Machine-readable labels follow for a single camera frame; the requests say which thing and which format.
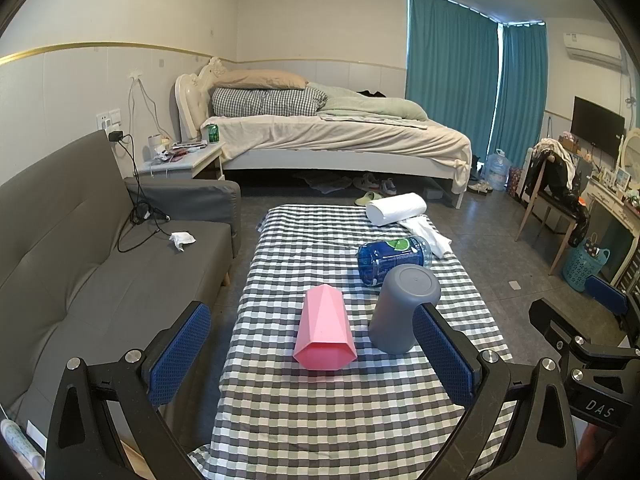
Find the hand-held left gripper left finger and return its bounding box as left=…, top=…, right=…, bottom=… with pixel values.
left=45, top=301, right=221, bottom=480

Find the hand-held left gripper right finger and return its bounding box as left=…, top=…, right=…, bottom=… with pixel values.
left=412, top=302, right=579, bottom=480

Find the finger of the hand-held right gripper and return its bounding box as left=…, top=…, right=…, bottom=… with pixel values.
left=583, top=274, right=640, bottom=332
left=528, top=298, right=640, bottom=370

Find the pink faceted cup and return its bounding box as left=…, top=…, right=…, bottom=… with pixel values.
left=293, top=284, right=357, bottom=372

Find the grey plastic cup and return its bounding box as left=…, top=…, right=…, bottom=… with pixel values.
left=368, top=263, right=442, bottom=355

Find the blue laundry basket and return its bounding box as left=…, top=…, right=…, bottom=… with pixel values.
left=562, top=244, right=612, bottom=293

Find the white dresser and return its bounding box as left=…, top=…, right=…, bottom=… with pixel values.
left=584, top=174, right=640, bottom=292

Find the wooden chair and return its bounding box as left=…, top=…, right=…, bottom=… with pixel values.
left=514, top=152, right=586, bottom=276

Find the blue water bottle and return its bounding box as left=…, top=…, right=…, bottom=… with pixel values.
left=357, top=235, right=434, bottom=287

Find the black jacket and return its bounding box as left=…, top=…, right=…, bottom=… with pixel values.
left=520, top=147, right=594, bottom=249

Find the crumpled white tissue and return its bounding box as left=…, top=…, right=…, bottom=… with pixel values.
left=169, top=231, right=197, bottom=253

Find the grey sofa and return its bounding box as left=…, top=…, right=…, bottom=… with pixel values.
left=0, top=130, right=242, bottom=443

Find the grey checked tablecloth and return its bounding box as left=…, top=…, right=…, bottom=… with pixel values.
left=187, top=203, right=516, bottom=480

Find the white oval mirror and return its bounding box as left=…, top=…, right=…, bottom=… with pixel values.
left=618, top=127, right=640, bottom=172

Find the white garment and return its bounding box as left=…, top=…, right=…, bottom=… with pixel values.
left=536, top=138, right=577, bottom=167

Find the large blue water jug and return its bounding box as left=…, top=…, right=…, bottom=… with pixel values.
left=485, top=148, right=513, bottom=192

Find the white towel roll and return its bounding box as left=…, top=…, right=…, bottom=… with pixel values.
left=365, top=192, right=428, bottom=226

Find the black television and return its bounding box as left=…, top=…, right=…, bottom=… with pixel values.
left=571, top=96, right=626, bottom=159

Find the printed paper roll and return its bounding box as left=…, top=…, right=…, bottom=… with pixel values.
left=0, top=417, right=47, bottom=477

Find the white bedside table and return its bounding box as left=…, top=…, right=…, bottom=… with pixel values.
left=135, top=140, right=227, bottom=182

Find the narrow teal curtain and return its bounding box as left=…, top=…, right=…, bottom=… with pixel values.
left=492, top=22, right=550, bottom=155

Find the white bed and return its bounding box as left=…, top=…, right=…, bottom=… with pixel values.
left=174, top=56, right=473, bottom=210

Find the white air conditioner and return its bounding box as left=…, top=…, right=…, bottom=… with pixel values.
left=562, top=32, right=624, bottom=66

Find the beige bed sheet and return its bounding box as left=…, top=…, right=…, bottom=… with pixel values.
left=200, top=113, right=473, bottom=172

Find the light green blanket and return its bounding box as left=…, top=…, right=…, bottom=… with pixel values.
left=318, top=84, right=430, bottom=122

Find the checked duvet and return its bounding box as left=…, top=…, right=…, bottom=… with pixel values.
left=210, top=86, right=329, bottom=116

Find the wide teal curtain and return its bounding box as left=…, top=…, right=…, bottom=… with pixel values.
left=404, top=0, right=501, bottom=149

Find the beige pillow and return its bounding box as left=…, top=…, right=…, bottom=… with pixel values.
left=212, top=69, right=310, bottom=91

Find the black charger cable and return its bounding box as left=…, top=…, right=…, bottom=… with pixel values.
left=107, top=130, right=171, bottom=254

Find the white wall switch panel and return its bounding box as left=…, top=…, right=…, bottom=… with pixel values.
left=95, top=108, right=123, bottom=130

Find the white cable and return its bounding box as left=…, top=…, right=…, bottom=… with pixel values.
left=128, top=74, right=174, bottom=144

